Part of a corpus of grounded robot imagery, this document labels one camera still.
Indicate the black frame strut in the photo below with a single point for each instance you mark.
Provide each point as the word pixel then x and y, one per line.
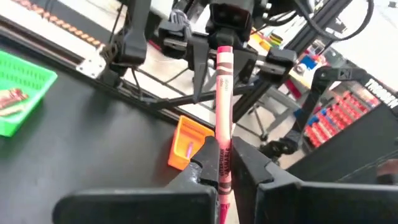
pixel 186 99

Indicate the wooden workbench with bins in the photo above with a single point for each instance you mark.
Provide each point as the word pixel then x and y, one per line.
pixel 308 62

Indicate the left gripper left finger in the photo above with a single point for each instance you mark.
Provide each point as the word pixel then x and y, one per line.
pixel 206 165

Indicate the green plastic basket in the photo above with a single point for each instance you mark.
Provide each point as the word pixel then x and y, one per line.
pixel 21 81

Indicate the orange plastic basket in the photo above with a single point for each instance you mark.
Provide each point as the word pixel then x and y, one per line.
pixel 186 133

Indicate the shelf of red bins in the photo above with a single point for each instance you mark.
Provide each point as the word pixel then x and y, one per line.
pixel 339 115

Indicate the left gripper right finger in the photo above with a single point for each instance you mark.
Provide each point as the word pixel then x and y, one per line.
pixel 248 174

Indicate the white label plate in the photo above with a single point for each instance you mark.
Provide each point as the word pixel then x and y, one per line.
pixel 91 67

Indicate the wooden side board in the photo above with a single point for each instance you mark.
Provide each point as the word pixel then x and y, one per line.
pixel 46 34

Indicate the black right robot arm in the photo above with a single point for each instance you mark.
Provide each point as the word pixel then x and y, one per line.
pixel 136 46

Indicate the black diagonal frame bar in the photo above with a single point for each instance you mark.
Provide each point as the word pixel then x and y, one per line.
pixel 248 102

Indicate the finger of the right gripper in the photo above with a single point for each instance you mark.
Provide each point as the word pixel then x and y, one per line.
pixel 245 67
pixel 199 68

